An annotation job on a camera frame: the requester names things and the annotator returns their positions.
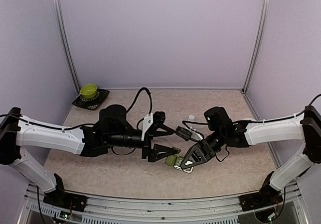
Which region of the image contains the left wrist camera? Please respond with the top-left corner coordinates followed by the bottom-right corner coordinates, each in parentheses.
top-left (141, 111), bottom-right (166, 141)

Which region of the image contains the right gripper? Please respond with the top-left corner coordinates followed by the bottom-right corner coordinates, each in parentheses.
top-left (179, 128), bottom-right (225, 170)

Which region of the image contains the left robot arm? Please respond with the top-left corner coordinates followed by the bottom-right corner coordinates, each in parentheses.
top-left (1, 104), bottom-right (178, 206)

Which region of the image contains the black square tray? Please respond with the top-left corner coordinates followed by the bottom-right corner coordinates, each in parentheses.
top-left (72, 89), bottom-right (110, 110)

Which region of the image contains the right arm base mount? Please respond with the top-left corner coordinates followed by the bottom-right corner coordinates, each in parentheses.
top-left (239, 192), bottom-right (283, 211)

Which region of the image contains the white bowl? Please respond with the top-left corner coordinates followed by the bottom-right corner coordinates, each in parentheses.
top-left (241, 118), bottom-right (255, 122)

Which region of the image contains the small white pill bottle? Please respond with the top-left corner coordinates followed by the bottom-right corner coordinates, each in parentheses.
top-left (188, 115), bottom-right (195, 124)

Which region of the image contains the green pill organizer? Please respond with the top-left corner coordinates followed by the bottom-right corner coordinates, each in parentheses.
top-left (165, 147), bottom-right (193, 174)

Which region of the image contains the aluminium frame post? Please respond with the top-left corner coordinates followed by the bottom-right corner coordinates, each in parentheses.
top-left (53, 0), bottom-right (81, 94)
top-left (242, 0), bottom-right (270, 95)

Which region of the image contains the left aluminium frame post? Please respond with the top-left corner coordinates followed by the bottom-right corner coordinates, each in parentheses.
top-left (53, 0), bottom-right (81, 94)

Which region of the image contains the lime green bowl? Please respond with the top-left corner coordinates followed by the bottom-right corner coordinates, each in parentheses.
top-left (80, 84), bottom-right (98, 99)

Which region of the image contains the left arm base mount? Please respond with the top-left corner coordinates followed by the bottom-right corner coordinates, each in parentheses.
top-left (43, 192), bottom-right (87, 212)

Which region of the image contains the front aluminium rail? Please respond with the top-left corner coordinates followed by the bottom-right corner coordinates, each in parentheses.
top-left (15, 182), bottom-right (312, 223)

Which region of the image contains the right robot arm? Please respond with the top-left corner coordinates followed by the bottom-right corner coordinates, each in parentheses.
top-left (180, 104), bottom-right (320, 206)

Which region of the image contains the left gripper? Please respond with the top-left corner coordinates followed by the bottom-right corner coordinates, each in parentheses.
top-left (106, 124), bottom-right (178, 163)

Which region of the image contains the right aluminium frame post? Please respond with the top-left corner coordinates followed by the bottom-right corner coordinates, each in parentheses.
top-left (242, 0), bottom-right (270, 95)

